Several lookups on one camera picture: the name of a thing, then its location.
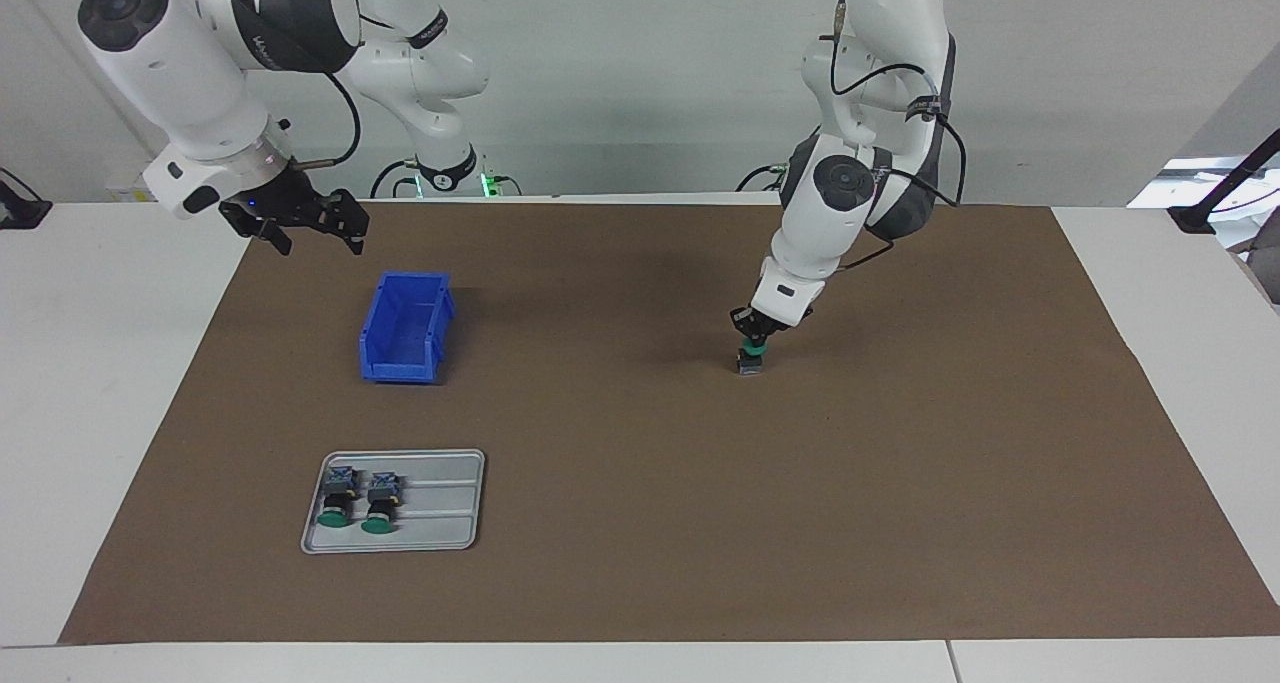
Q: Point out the brown table mat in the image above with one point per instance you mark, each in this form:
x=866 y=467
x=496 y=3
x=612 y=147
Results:
x=700 y=513

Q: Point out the blue plastic bin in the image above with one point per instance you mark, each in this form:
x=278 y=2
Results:
x=405 y=348

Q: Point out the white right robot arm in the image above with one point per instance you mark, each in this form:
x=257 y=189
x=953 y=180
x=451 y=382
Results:
x=190 y=73

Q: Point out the grey metal tray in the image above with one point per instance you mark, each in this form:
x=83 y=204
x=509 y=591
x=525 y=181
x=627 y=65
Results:
x=430 y=523

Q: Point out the white power box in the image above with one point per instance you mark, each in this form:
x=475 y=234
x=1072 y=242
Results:
x=130 y=193

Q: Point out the green push button switch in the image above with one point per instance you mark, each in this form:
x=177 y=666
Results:
x=338 y=498
x=752 y=365
x=381 y=503

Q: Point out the black camera stand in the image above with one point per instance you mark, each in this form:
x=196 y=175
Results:
x=1195 y=218

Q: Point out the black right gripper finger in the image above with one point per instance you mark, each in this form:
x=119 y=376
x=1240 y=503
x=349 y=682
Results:
x=272 y=235
x=348 y=218

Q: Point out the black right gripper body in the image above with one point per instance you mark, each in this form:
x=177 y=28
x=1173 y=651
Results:
x=280 y=203

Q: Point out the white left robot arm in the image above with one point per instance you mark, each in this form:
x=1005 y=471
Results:
x=840 y=203

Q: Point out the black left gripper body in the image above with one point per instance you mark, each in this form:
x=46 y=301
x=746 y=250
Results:
x=760 y=323

